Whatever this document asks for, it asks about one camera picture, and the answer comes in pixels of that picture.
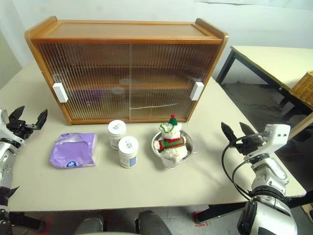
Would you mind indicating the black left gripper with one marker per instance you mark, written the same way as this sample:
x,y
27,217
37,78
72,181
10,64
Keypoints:
x,y
18,129

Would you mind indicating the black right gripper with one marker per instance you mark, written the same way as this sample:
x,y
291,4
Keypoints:
x,y
252,143

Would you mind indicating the purple tissue pack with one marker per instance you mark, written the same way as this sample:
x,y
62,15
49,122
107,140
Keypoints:
x,y
73,151

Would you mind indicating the white plush toy red scarf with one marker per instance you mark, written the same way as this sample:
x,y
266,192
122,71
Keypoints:
x,y
172,144

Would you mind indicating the ribbed clear sliding door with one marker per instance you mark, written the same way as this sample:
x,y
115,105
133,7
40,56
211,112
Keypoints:
x,y
85,73
171,68

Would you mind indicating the white plastic bottle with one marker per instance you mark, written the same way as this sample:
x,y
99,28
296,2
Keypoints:
x,y
128,149
117,129

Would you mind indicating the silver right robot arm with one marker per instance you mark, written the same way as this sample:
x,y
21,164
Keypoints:
x,y
266,176

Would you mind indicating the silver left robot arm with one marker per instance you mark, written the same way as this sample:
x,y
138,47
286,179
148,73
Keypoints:
x,y
6,161

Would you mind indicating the wooden cabinet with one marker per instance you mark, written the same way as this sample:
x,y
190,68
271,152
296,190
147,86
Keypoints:
x,y
122,31

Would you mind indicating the white bowl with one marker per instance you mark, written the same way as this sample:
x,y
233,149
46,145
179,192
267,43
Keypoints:
x,y
171,164

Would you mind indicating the wicker basket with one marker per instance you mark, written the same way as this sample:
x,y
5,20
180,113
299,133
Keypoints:
x,y
303,90

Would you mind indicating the black table leg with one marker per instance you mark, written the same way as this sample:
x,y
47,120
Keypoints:
x,y
220,211
27,220

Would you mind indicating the dark rounded shape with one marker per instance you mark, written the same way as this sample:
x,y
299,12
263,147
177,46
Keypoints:
x,y
151,224
90,226

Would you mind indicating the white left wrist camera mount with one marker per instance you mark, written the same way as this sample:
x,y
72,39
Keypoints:
x,y
3,117

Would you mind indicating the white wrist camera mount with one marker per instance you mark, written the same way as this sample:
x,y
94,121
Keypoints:
x,y
3,117
277,133

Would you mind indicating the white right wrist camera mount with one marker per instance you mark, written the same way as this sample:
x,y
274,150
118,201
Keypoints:
x,y
277,133

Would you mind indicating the beige table black frame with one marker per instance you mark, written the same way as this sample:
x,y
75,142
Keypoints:
x,y
269,61

